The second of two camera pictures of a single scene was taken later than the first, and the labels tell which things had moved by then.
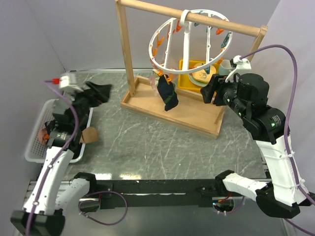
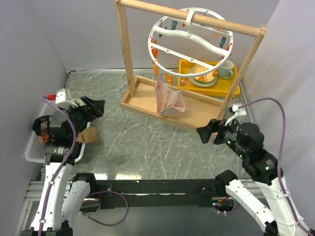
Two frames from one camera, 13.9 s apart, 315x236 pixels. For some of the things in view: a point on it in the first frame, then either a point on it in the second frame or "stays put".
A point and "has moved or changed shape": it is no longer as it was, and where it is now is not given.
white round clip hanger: (184, 20) has moved or changed shape
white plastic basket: (35, 152) stays put
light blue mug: (225, 67) stays put
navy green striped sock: (167, 91) → (36, 126)
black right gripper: (217, 82) → (205, 132)
